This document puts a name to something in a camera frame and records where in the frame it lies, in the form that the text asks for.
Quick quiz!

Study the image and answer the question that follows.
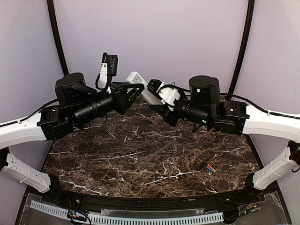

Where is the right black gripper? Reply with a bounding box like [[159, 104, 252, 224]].
[[148, 87, 212, 127]]

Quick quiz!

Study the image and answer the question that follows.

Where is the white remote control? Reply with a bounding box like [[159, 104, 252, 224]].
[[126, 71, 162, 105]]

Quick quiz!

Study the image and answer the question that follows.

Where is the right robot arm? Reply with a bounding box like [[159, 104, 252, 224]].
[[147, 75, 300, 203]]

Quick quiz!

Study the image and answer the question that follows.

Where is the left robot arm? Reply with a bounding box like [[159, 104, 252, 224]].
[[0, 73, 144, 204]]

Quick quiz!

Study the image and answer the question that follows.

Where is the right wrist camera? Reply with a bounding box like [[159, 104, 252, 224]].
[[147, 79, 190, 111]]

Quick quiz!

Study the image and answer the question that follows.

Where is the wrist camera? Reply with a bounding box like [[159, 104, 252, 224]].
[[147, 79, 190, 111], [95, 52, 118, 94]]

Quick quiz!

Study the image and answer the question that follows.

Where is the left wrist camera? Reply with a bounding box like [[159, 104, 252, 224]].
[[95, 52, 118, 94]]

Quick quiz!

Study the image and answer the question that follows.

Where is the left black frame post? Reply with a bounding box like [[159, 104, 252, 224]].
[[46, 0, 69, 76]]

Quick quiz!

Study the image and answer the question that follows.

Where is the black frame post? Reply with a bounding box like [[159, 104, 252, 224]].
[[46, 0, 69, 76], [228, 0, 255, 94]]

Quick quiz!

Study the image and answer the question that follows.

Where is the black front rail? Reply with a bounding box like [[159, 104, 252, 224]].
[[62, 189, 250, 212]]

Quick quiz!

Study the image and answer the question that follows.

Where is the white slotted cable duct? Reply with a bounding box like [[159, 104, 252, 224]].
[[30, 200, 224, 225]]

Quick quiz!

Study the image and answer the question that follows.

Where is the right black frame post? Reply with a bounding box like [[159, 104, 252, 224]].
[[228, 0, 255, 94]]

